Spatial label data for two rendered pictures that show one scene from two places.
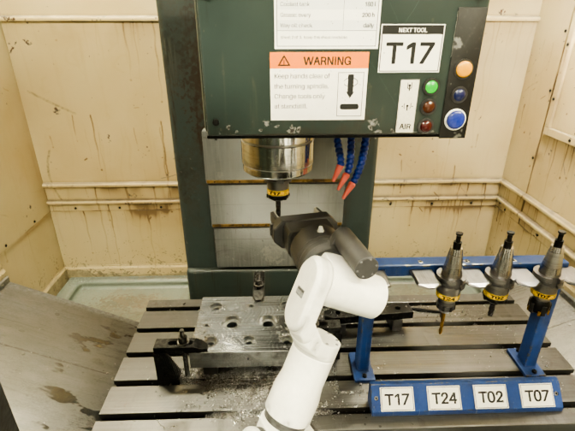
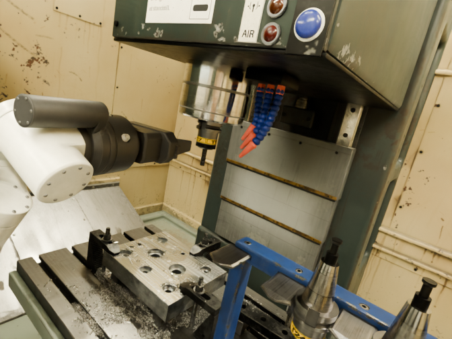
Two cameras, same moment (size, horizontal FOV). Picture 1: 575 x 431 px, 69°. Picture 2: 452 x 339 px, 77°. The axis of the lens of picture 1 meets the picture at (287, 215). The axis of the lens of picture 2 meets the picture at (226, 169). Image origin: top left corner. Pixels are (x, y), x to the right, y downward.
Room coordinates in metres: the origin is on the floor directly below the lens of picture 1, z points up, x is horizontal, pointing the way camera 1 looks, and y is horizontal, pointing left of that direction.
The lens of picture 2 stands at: (0.38, -0.45, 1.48)
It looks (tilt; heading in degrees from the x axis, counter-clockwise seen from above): 13 degrees down; 37
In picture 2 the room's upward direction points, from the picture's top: 12 degrees clockwise
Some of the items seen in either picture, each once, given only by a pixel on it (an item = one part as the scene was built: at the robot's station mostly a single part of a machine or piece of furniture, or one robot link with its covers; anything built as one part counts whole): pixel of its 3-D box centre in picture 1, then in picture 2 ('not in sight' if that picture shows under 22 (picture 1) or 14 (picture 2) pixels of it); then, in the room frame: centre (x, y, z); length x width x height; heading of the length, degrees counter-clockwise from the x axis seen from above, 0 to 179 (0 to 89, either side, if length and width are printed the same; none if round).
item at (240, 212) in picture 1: (276, 202); (272, 197); (1.34, 0.04, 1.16); 0.48 x 0.05 x 0.51; 92
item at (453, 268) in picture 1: (453, 261); (323, 282); (0.78, -0.36, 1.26); 0.04 x 0.04 x 0.07
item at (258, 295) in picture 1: (258, 292); (204, 253); (1.06, 0.09, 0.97); 0.13 x 0.03 x 0.15; 2
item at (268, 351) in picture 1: (250, 328); (165, 268); (0.91, 0.10, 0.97); 0.29 x 0.23 x 0.05; 92
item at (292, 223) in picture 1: (311, 240); (126, 141); (0.64, -0.04, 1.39); 0.13 x 0.12 x 0.10; 104
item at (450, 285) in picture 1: (450, 279); (314, 309); (0.78, -0.36, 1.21); 0.06 x 0.06 x 0.03
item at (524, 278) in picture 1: (524, 277); not in sight; (0.78, -0.53, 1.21); 0.07 x 0.05 x 0.01; 2
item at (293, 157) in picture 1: (277, 142); (215, 93); (0.90, 0.02, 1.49); 0.16 x 0.16 x 0.12
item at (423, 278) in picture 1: (425, 279); (282, 289); (0.78, -0.31, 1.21); 0.07 x 0.05 x 0.01; 2
